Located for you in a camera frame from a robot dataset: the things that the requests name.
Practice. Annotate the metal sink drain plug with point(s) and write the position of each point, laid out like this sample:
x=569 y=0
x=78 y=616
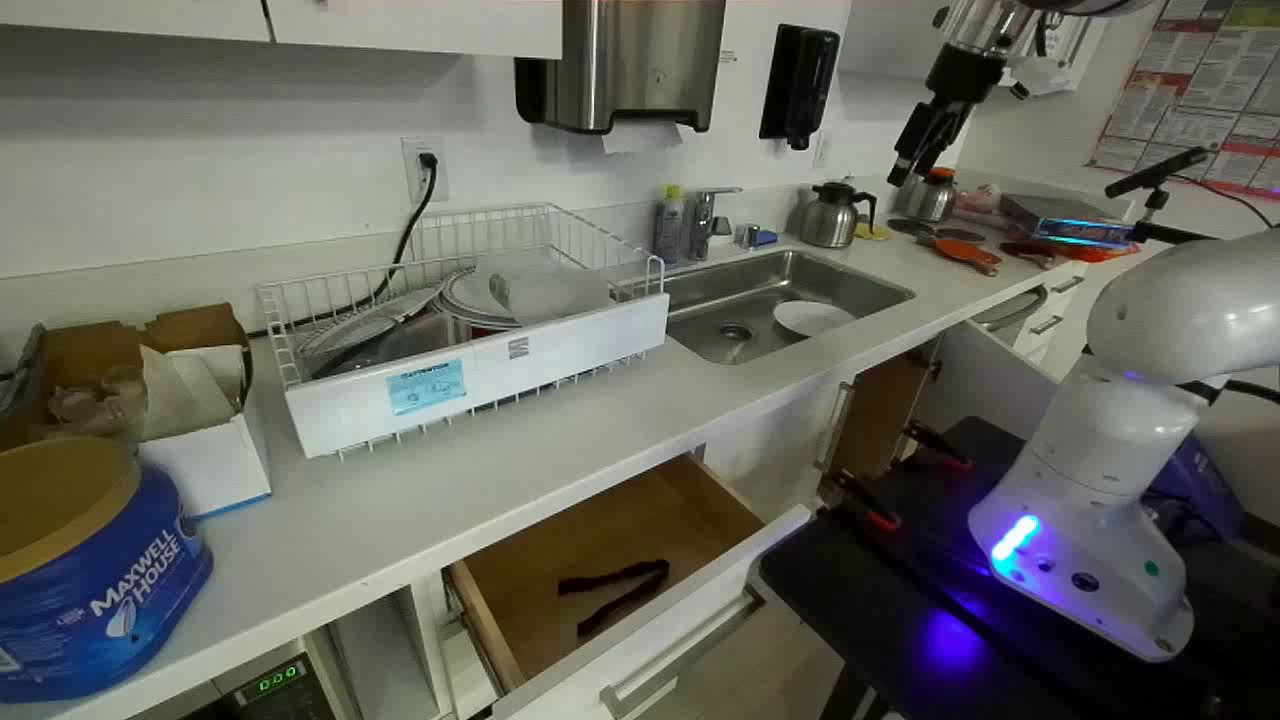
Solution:
x=737 y=334

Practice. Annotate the white plate in sink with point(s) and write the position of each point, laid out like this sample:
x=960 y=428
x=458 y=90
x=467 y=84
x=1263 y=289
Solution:
x=811 y=317

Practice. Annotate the steel paper towel dispenser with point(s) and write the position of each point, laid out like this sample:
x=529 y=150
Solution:
x=627 y=63

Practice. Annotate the blue Maxwell House coffee can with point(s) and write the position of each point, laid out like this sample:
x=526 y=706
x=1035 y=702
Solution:
x=99 y=567

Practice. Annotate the stainless steel sink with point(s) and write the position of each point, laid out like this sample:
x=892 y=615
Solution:
x=757 y=307

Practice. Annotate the stack of books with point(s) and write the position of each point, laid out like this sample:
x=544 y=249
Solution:
x=1064 y=227

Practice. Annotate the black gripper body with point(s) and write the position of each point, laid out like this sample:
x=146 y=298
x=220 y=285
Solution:
x=957 y=81

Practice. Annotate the white upper cabinet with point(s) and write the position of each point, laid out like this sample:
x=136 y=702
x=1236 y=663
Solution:
x=382 y=25

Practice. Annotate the orange handled pliers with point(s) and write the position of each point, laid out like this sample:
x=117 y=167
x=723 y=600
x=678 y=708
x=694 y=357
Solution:
x=964 y=255

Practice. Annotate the steel coffee carafe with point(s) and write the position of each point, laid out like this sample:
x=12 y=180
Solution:
x=834 y=213

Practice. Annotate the chrome faucet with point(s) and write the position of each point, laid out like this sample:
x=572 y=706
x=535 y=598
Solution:
x=686 y=220

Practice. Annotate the open wooden drawer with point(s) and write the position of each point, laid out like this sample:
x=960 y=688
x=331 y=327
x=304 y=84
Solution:
x=595 y=611

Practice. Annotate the black camera on stand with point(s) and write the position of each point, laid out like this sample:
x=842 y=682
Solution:
x=1153 y=180

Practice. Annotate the white wire dish rack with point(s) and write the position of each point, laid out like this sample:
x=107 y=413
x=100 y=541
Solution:
x=480 y=310

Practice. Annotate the black soap dispenser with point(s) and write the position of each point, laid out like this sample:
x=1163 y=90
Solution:
x=799 y=84

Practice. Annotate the metal jar with red lid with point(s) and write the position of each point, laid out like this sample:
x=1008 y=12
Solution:
x=928 y=197

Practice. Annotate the open cardboard box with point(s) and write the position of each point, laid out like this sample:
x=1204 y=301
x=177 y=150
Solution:
x=177 y=389

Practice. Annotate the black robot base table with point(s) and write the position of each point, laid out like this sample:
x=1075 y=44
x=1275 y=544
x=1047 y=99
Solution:
x=923 y=616

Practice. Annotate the wall poster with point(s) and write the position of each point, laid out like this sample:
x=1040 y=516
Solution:
x=1210 y=74

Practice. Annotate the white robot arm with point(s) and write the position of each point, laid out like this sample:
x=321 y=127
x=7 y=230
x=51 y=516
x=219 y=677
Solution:
x=1064 y=520

